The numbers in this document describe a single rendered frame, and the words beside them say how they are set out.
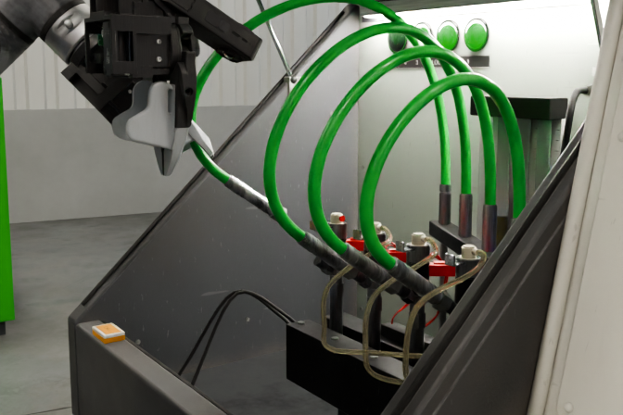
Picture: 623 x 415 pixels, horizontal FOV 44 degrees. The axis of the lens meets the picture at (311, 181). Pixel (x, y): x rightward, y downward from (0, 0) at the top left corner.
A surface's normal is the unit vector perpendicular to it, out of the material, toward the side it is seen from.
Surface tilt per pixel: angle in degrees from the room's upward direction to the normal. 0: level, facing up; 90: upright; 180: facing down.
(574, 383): 76
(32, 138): 90
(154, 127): 93
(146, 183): 90
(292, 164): 90
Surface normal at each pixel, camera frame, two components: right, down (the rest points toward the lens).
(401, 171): -0.82, 0.08
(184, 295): 0.57, 0.11
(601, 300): -0.80, -0.16
